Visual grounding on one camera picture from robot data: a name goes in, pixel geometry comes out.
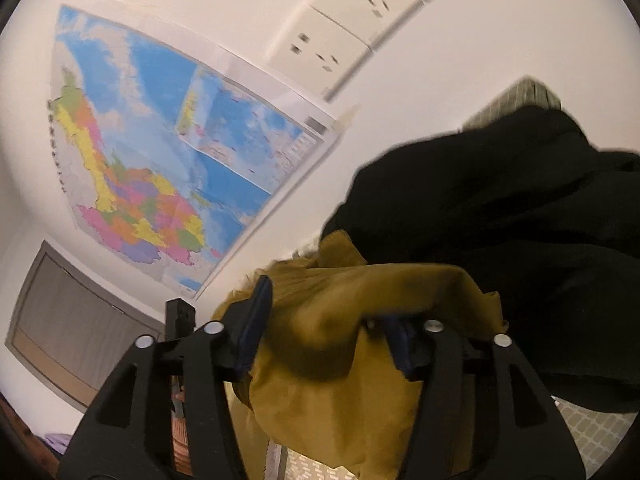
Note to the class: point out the white wall socket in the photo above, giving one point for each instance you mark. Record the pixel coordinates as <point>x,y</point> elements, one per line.
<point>370,0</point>
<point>320,52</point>

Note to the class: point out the purple cloth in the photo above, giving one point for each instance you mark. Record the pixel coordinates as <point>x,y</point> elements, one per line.
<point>56,444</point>

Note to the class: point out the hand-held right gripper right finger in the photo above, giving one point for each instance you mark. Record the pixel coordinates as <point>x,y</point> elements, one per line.
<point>402,350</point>

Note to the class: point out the olive green jacket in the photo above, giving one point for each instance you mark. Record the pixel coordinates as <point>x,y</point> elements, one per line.
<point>320,410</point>

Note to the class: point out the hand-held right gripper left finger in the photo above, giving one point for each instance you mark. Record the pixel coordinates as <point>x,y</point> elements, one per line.
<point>252,330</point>

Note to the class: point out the colourful wall map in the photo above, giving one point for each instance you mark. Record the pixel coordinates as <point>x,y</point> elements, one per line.
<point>150,135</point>

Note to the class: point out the grey wardrobe door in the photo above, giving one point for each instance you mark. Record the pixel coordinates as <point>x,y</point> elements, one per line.
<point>65,325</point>

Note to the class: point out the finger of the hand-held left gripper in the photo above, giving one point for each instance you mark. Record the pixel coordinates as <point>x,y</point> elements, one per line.
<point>180,317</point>

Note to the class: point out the black garment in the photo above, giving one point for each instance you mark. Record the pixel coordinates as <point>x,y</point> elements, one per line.
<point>500,235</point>

